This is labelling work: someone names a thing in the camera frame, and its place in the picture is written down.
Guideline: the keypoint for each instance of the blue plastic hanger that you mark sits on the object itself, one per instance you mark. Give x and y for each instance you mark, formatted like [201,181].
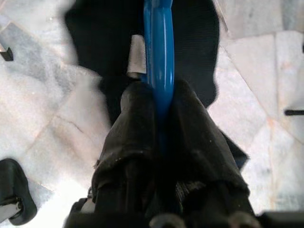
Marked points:
[161,47]

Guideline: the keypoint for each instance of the black angular furniture foot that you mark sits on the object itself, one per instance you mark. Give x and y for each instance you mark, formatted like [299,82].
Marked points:
[8,54]

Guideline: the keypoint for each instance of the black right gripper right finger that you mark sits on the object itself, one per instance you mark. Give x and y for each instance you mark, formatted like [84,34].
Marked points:
[202,154]

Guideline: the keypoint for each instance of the black long-sleeve garment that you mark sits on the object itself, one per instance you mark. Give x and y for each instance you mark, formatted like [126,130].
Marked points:
[95,35]

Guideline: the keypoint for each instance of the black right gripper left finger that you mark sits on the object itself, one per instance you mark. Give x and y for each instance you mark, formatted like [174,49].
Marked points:
[130,147]

